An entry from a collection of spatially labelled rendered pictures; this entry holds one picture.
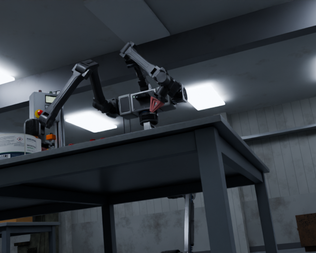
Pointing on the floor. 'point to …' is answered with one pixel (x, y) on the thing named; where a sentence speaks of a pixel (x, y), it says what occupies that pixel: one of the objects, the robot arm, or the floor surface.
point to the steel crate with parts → (312, 231)
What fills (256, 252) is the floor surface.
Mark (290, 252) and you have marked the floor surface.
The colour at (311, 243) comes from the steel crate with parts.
